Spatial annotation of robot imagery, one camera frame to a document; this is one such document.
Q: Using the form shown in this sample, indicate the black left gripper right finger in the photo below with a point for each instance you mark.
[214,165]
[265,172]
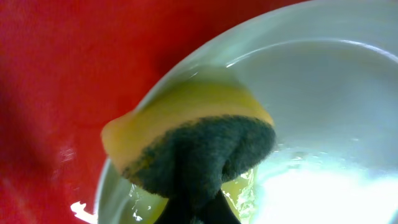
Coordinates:
[217,211]

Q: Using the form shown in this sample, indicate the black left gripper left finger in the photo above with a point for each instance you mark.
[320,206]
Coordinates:
[176,211]

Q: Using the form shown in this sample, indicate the yellow green scrub sponge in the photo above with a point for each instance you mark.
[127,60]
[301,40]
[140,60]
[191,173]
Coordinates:
[190,140]

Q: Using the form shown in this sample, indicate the mint green plate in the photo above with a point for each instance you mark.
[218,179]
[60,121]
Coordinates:
[327,73]

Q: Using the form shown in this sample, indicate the red plastic tray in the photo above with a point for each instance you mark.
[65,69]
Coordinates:
[67,68]

